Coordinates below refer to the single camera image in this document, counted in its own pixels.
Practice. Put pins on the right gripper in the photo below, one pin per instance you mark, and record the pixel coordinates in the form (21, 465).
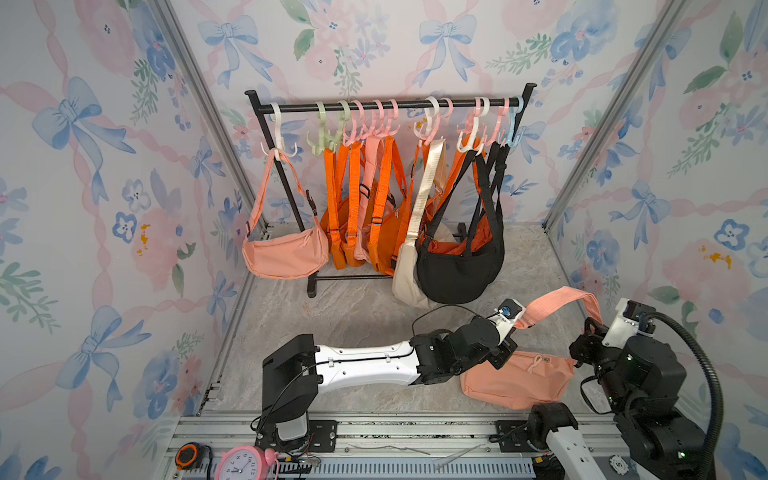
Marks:
(594, 333)

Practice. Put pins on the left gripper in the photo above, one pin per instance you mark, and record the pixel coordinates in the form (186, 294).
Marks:
(502, 350)

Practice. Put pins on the pink bag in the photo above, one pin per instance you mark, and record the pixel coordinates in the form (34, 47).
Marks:
(530, 378)
(289, 257)

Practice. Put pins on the black crossbody bag front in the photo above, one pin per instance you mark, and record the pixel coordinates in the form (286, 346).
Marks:
(458, 273)

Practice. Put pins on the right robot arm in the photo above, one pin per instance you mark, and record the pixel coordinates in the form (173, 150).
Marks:
(641, 382)

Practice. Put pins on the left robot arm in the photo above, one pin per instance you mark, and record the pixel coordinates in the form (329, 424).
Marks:
(300, 370)

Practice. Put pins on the beige crossbody bag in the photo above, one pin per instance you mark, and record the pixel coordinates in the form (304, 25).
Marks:
(405, 285)

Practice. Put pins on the white hook far left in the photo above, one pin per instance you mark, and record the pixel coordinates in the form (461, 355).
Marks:
(278, 142)

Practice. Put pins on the orange bags left cluster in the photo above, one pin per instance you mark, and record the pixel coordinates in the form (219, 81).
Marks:
(368, 204)

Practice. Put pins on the pink alarm clock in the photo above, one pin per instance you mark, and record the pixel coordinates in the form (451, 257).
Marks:
(246, 463)

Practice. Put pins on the orange black tape measure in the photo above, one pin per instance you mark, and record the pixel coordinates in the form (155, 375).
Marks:
(192, 456)

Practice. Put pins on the black clothes rack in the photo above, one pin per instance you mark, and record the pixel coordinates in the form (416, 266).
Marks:
(262, 111)

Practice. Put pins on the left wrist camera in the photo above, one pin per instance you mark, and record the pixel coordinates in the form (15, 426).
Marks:
(506, 317)

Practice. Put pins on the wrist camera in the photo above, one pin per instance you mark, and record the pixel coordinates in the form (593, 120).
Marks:
(506, 317)
(630, 320)

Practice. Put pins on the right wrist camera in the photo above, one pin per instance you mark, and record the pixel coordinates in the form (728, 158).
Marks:
(630, 320)

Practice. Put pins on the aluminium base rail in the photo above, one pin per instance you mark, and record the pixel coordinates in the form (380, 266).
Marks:
(457, 446)

